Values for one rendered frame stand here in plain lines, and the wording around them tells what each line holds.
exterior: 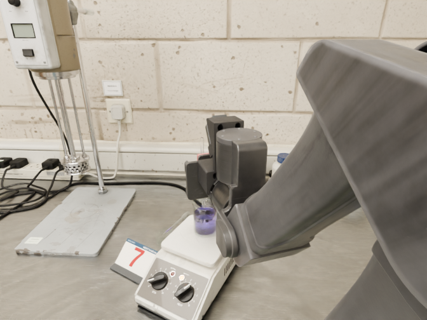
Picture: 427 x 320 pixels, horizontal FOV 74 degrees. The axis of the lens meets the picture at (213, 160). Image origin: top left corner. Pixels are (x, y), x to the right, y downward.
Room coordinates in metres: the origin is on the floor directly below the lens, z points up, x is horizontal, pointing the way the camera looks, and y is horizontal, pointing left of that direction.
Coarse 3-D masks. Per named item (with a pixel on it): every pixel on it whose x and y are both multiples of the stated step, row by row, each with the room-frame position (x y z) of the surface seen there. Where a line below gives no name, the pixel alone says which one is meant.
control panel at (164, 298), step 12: (156, 264) 0.42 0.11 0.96; (168, 264) 0.42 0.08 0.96; (168, 276) 0.40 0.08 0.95; (192, 276) 0.39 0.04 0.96; (144, 288) 0.38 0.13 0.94; (168, 288) 0.38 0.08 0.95; (204, 288) 0.37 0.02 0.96; (156, 300) 0.36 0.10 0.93; (168, 300) 0.36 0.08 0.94; (192, 300) 0.35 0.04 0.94; (180, 312) 0.34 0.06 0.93; (192, 312) 0.34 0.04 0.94
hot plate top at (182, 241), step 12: (192, 216) 0.54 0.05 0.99; (180, 228) 0.50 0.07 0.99; (192, 228) 0.50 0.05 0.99; (168, 240) 0.46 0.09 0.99; (180, 240) 0.46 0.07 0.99; (192, 240) 0.46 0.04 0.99; (204, 240) 0.46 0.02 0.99; (180, 252) 0.42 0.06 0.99; (192, 252) 0.42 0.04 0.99; (204, 252) 0.42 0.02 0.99; (216, 252) 0.42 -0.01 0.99; (204, 264) 0.40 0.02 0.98
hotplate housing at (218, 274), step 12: (168, 252) 0.44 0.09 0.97; (180, 264) 0.41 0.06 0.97; (192, 264) 0.41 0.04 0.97; (216, 264) 0.41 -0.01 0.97; (228, 264) 0.44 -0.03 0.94; (144, 276) 0.41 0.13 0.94; (204, 276) 0.38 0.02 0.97; (216, 276) 0.39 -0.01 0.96; (216, 288) 0.39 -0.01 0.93; (144, 300) 0.37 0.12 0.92; (204, 300) 0.35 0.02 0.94; (156, 312) 0.36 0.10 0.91; (168, 312) 0.34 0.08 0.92; (204, 312) 0.35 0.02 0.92
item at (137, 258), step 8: (128, 248) 0.50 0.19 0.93; (136, 248) 0.50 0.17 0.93; (120, 256) 0.49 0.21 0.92; (128, 256) 0.49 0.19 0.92; (136, 256) 0.48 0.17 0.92; (144, 256) 0.48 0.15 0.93; (152, 256) 0.47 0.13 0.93; (128, 264) 0.47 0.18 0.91; (136, 264) 0.47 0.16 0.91; (144, 264) 0.46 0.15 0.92; (144, 272) 0.45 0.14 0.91
